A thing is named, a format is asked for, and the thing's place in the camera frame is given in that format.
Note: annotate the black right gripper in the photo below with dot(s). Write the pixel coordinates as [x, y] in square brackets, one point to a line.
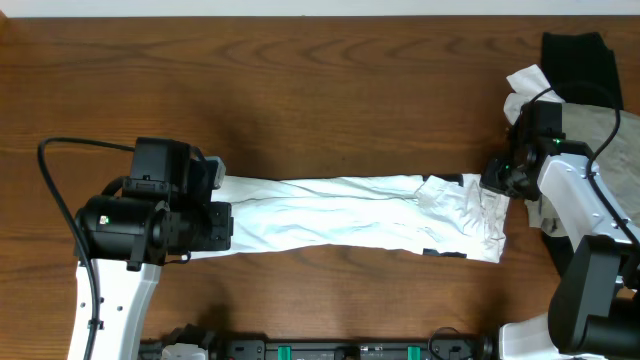
[498, 178]

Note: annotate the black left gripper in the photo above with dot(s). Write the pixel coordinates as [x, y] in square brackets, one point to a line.
[220, 226]

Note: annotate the white t-shirt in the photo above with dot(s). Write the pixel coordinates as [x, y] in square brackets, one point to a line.
[422, 215]

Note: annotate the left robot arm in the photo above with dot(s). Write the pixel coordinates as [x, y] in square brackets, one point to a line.
[129, 241]

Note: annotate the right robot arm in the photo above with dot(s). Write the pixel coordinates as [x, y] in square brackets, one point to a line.
[585, 318]

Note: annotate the grey garment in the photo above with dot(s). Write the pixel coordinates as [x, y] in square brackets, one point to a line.
[618, 163]

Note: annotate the black garment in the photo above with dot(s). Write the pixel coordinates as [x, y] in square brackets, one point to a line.
[581, 69]

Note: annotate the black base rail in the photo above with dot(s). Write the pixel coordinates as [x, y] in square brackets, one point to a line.
[193, 342]

